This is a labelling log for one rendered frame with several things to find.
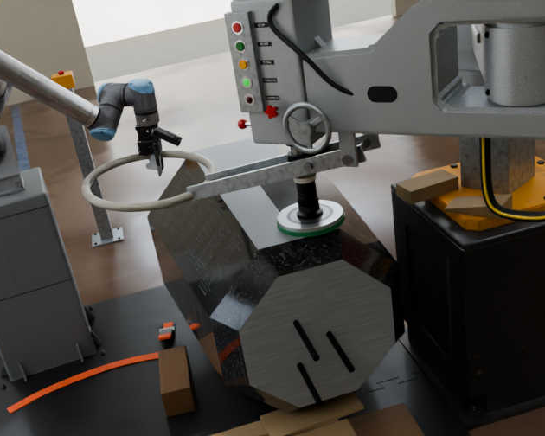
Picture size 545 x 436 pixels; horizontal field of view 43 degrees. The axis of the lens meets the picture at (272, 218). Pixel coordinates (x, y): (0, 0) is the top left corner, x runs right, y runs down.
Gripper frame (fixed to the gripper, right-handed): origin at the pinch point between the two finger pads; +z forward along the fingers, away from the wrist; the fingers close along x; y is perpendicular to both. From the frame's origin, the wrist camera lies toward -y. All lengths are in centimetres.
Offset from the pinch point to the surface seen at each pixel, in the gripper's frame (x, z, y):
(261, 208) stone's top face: 41, 0, -40
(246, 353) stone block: 82, 29, -34
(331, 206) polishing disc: 52, -4, -64
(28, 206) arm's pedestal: -7, 14, 61
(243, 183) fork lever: 51, -14, -36
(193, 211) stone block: 13.6, 12.5, -12.1
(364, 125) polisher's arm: 76, -40, -73
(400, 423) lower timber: 70, 74, -83
